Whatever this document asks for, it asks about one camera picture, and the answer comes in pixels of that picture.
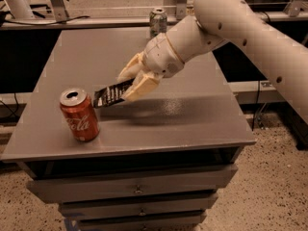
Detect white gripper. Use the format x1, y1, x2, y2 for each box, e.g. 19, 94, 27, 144
117, 33, 185, 102

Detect black rxbar chocolate wrapper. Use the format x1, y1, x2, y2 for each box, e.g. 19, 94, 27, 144
93, 79, 133, 108

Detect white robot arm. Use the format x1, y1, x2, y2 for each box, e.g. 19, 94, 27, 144
117, 0, 308, 122

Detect green white soda can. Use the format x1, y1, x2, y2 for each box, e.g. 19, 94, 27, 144
149, 8, 167, 38

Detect red coke can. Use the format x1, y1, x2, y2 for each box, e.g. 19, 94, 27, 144
60, 88, 99, 141

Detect grey drawer cabinet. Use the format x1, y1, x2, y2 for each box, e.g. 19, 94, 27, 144
0, 24, 257, 231

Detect middle grey drawer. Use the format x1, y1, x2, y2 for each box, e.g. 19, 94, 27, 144
60, 191, 218, 220

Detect grey drawer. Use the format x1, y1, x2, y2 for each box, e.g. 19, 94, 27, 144
78, 211, 206, 231
27, 165, 238, 203
60, 191, 218, 220

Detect top grey drawer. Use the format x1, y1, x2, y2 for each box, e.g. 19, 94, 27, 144
27, 165, 238, 203

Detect bottom grey drawer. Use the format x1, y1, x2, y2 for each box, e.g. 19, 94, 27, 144
78, 211, 206, 231

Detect grey metal rail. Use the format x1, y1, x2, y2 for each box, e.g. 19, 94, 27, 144
0, 12, 291, 30

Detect black cable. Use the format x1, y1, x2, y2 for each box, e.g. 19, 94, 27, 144
3, 14, 90, 26

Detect metal frame bracket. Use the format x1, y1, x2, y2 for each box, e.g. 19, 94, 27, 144
175, 0, 187, 20

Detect metal frame upright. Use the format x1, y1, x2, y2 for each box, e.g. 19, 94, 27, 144
50, 0, 69, 22

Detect white pipe post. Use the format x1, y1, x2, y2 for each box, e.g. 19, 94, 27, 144
4, 0, 35, 19

